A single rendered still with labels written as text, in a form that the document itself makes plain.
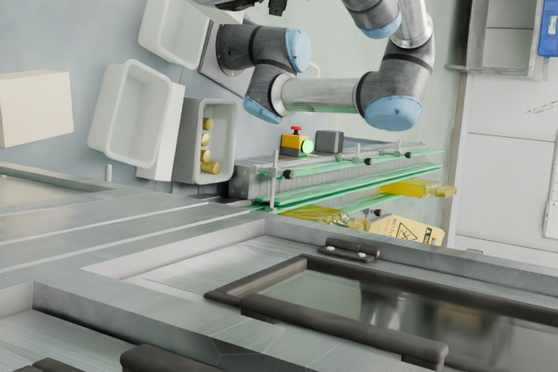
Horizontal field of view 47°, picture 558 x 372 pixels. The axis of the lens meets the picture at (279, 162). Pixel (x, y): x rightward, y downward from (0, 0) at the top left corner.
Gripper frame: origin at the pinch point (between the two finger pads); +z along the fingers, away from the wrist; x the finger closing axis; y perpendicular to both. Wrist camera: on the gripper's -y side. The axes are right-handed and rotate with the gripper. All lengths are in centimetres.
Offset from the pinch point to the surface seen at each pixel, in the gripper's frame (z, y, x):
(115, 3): 34.2, -13.5, -1.6
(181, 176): 30, -47, 31
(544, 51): 17, -559, -199
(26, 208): -14, 37, 45
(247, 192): 22, -66, 31
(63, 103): 26.6, 0.1, 25.1
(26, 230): -22, 44, 47
